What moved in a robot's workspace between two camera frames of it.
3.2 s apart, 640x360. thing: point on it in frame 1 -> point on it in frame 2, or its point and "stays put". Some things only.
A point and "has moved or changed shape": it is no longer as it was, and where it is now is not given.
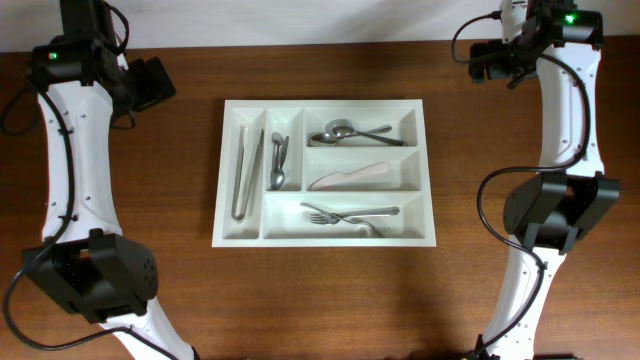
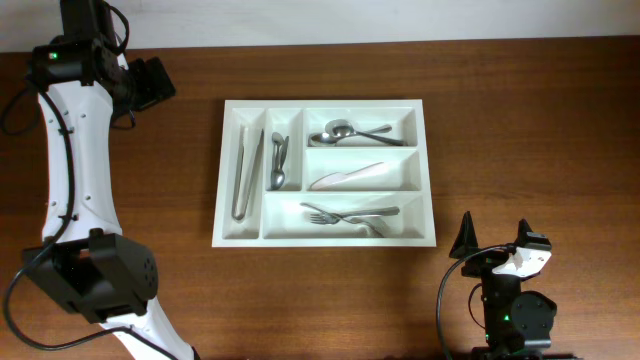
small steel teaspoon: (284, 151) stays put
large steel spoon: (322, 139) stays put
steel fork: (329, 218) stays put
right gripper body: (504, 59) -> (489, 261)
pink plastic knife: (336, 178) has moved or changed shape
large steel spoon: (345, 128) stays put
